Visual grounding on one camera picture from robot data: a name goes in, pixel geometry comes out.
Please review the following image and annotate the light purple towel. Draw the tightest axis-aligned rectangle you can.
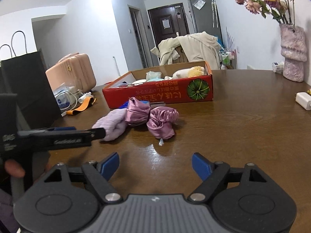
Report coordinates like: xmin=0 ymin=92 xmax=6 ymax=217
xmin=92 ymin=108 xmax=127 ymax=142

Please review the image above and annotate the purple satin bonnet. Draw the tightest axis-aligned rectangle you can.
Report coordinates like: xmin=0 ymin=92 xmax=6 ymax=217
xmin=125 ymin=97 xmax=151 ymax=126

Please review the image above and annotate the white and yellow plush toy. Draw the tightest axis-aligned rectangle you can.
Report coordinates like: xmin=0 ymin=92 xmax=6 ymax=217
xmin=164 ymin=66 xmax=205 ymax=80

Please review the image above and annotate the white round sponge block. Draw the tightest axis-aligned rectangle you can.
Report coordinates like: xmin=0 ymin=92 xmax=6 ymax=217
xmin=131 ymin=79 xmax=147 ymax=85

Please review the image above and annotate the person's left hand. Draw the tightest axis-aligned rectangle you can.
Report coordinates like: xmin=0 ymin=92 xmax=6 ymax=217
xmin=4 ymin=151 xmax=53 ymax=184

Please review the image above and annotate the blue and white tissue pack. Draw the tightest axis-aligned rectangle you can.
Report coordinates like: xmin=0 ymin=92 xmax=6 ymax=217
xmin=53 ymin=83 xmax=81 ymax=111

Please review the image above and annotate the black paper shopping bag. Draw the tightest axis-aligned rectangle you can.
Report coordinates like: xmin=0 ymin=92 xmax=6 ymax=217
xmin=1 ymin=44 xmax=61 ymax=129

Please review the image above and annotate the pink hard-shell suitcase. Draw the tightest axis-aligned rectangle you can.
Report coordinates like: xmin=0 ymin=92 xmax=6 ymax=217
xmin=45 ymin=53 xmax=96 ymax=93

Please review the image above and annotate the red cardboard fruit box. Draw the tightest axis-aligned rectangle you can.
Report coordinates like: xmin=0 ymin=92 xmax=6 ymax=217
xmin=102 ymin=61 xmax=213 ymax=109

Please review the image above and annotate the white power adapter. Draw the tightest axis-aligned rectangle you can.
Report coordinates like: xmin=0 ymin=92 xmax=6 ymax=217
xmin=295 ymin=92 xmax=311 ymax=110

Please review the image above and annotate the beige coat on chair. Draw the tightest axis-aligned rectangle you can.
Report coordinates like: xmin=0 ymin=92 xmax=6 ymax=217
xmin=150 ymin=32 xmax=222 ymax=70

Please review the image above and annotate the pink textured ceramic vase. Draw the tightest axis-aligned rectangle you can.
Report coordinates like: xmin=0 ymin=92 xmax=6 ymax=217
xmin=279 ymin=24 xmax=307 ymax=83

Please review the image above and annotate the dark brown entrance door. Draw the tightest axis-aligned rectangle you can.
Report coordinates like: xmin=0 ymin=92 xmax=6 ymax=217
xmin=148 ymin=3 xmax=189 ymax=46

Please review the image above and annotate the grey refrigerator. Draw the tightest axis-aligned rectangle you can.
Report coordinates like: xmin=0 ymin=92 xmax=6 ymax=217
xmin=188 ymin=0 xmax=222 ymax=43

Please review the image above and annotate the dried pink rose bouquet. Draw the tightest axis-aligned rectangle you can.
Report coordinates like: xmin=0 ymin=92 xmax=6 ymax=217
xmin=235 ymin=0 xmax=296 ymax=26

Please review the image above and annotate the orange and black strap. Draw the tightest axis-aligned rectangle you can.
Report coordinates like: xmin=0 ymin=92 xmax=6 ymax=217
xmin=65 ymin=96 xmax=97 ymax=116

